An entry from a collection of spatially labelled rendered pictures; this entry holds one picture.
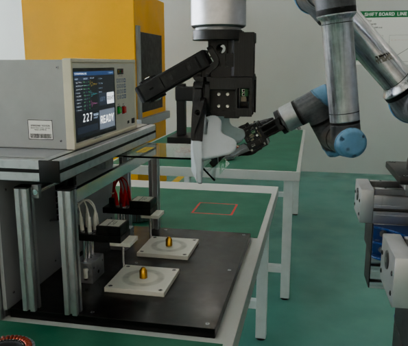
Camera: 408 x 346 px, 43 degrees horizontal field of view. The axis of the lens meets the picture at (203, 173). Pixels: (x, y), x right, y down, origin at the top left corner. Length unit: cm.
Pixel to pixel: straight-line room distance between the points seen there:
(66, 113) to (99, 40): 383
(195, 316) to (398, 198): 61
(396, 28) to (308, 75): 110
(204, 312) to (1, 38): 675
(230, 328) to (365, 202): 50
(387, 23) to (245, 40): 587
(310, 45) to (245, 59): 579
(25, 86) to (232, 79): 67
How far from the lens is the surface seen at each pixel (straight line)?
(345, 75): 134
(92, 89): 132
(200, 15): 72
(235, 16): 72
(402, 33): 658
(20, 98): 128
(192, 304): 123
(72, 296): 120
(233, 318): 122
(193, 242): 159
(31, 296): 124
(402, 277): 95
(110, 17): 501
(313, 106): 145
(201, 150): 68
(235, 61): 72
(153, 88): 74
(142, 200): 153
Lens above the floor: 131
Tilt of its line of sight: 12 degrees down
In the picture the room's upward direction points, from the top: straight up
